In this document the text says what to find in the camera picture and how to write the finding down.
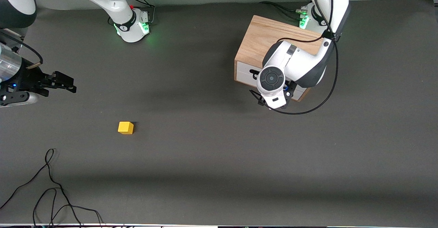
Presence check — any white-fronted wooden drawer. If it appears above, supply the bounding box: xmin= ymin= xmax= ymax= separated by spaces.
xmin=236 ymin=61 xmax=307 ymax=102

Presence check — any yellow cube block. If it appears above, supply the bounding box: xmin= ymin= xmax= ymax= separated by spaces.
xmin=118 ymin=121 xmax=134 ymax=135

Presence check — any wooden drawer cabinet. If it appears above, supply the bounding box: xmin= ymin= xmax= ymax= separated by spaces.
xmin=234 ymin=15 xmax=325 ymax=102

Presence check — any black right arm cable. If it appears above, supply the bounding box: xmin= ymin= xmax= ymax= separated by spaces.
xmin=0 ymin=29 xmax=44 ymax=66

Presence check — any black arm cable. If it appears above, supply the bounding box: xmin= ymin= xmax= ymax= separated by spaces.
xmin=0 ymin=29 xmax=44 ymax=66
xmin=249 ymin=0 xmax=339 ymax=116

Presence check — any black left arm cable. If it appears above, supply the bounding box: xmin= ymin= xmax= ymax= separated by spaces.
xmin=249 ymin=0 xmax=339 ymax=116

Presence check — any black base power cable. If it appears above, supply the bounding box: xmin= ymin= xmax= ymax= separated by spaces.
xmin=127 ymin=0 xmax=156 ymax=25
xmin=259 ymin=1 xmax=304 ymax=21

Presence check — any loose black table cable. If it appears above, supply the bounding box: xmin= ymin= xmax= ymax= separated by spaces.
xmin=0 ymin=148 xmax=104 ymax=228

